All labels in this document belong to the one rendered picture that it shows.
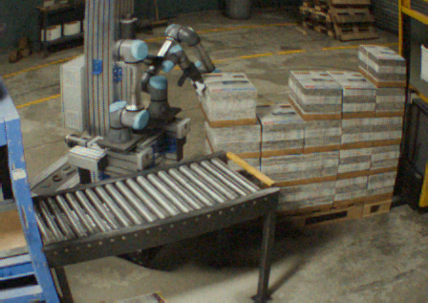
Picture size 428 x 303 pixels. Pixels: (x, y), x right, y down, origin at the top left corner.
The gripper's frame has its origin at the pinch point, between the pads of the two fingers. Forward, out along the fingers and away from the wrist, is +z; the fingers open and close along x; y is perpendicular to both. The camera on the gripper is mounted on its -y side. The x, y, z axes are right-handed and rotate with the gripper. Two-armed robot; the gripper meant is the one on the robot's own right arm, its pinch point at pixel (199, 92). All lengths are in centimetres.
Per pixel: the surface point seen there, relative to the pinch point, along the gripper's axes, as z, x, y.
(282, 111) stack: 41, 1, 40
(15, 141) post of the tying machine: -89, -163, -62
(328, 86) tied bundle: 35, -16, 75
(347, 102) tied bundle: 51, -19, 82
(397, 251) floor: 152, -79, 68
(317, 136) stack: 60, -19, 52
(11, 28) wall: -92, 581, -245
